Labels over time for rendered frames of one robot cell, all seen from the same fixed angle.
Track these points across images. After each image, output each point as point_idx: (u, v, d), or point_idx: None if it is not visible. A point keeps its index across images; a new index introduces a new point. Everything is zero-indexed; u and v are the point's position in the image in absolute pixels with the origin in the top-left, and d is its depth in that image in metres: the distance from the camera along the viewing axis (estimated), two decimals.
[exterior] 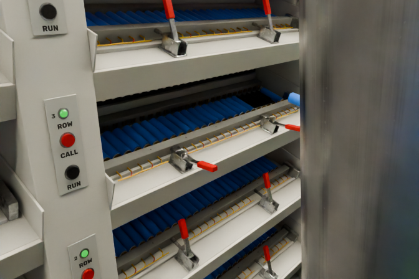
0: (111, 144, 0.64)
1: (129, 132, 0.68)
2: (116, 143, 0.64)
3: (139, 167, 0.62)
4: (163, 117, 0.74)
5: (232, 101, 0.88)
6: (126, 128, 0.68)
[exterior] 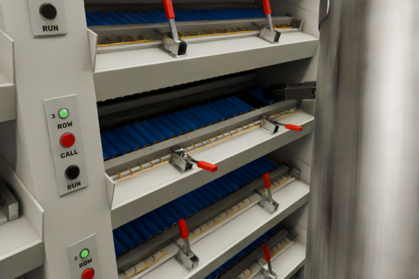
0: (111, 144, 0.64)
1: (129, 132, 0.68)
2: (116, 143, 0.64)
3: (139, 167, 0.62)
4: (163, 117, 0.74)
5: (232, 101, 0.88)
6: (126, 128, 0.68)
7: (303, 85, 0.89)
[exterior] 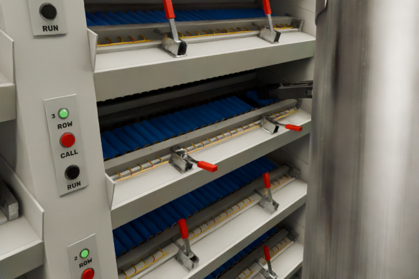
0: (111, 144, 0.64)
1: (129, 132, 0.68)
2: (116, 143, 0.64)
3: (139, 167, 0.62)
4: (163, 117, 0.74)
5: (232, 101, 0.88)
6: (126, 128, 0.68)
7: None
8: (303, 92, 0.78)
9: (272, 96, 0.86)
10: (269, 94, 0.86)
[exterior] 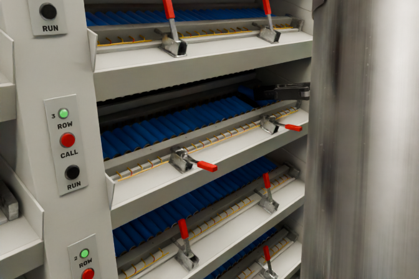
0: (111, 144, 0.64)
1: (129, 132, 0.68)
2: (116, 143, 0.64)
3: (139, 167, 0.62)
4: (163, 117, 0.74)
5: (232, 101, 0.88)
6: (126, 128, 0.68)
7: None
8: (297, 93, 0.77)
9: (268, 97, 0.85)
10: (265, 95, 0.85)
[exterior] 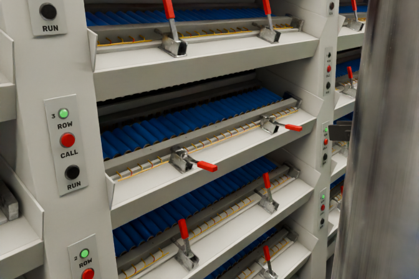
0: (111, 144, 0.64)
1: (129, 132, 0.68)
2: (116, 143, 0.64)
3: (139, 167, 0.62)
4: (163, 117, 0.74)
5: (232, 101, 0.88)
6: (126, 128, 0.68)
7: None
8: None
9: None
10: None
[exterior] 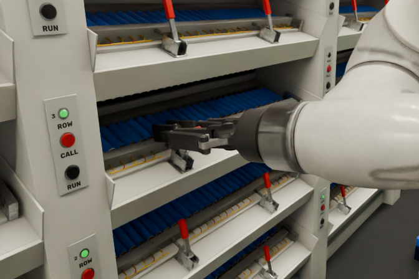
0: (106, 139, 0.65)
1: (124, 128, 0.68)
2: (111, 138, 0.65)
3: (139, 167, 0.62)
4: (159, 113, 0.75)
5: (230, 99, 0.88)
6: (121, 124, 0.69)
7: (202, 124, 0.62)
8: None
9: None
10: None
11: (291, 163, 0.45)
